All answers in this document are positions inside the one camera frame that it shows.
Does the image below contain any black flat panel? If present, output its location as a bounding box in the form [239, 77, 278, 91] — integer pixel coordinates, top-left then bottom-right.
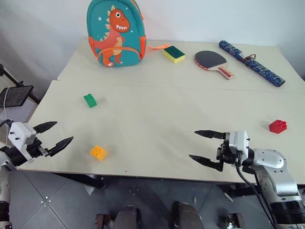
[0, 85, 34, 109]

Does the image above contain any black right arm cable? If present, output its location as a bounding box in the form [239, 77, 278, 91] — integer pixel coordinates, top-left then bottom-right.
[235, 164, 278, 229]

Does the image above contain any white thin cable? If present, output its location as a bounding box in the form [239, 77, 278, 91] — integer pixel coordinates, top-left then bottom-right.
[3, 86, 13, 121]

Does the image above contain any red toy brick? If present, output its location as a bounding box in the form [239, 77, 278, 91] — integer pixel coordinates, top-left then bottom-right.
[269, 119, 288, 134]

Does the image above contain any green toy brick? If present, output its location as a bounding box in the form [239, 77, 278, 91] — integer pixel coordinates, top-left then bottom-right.
[83, 93, 98, 109]

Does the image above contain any yellow green sponge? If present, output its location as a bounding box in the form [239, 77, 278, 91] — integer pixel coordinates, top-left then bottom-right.
[163, 45, 186, 65]

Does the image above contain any black table leg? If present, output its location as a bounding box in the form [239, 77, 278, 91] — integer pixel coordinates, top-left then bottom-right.
[223, 183, 261, 197]
[56, 172, 107, 189]

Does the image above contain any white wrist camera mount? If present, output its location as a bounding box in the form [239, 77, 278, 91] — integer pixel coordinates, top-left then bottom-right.
[224, 130, 251, 166]
[8, 122, 39, 164]

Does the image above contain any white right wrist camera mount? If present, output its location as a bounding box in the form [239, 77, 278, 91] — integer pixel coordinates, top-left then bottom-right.
[224, 130, 251, 166]

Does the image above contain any table tennis paddle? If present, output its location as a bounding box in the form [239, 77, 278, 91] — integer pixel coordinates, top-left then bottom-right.
[193, 50, 235, 80]

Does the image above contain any small brown dark block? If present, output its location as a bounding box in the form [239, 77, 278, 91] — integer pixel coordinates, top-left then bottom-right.
[95, 214, 113, 228]
[222, 213, 245, 229]

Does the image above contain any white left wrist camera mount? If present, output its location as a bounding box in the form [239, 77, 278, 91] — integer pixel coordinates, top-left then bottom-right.
[8, 122, 39, 164]

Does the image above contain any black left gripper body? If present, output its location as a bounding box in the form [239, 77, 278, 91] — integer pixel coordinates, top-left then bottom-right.
[25, 140, 51, 160]

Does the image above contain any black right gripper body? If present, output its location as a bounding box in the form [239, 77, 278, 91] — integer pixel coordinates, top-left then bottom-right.
[216, 139, 239, 167]

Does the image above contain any teal dinosaur backpack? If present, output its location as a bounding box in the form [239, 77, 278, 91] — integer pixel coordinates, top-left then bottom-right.
[86, 0, 171, 68]

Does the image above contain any black stand bar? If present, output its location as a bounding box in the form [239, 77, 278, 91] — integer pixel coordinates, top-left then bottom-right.
[0, 62, 40, 104]

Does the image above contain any yellow toy brick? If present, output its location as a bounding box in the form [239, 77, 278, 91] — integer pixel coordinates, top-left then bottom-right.
[89, 145, 107, 162]

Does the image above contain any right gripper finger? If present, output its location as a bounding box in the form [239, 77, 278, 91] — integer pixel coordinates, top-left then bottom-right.
[188, 154, 224, 172]
[194, 130, 226, 140]

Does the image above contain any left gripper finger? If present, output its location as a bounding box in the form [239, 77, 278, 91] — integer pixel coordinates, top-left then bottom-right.
[48, 136, 74, 157]
[32, 121, 58, 135]

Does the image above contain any blue patterned rolled scroll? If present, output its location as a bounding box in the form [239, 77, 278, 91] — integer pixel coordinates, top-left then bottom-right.
[218, 40, 286, 88]

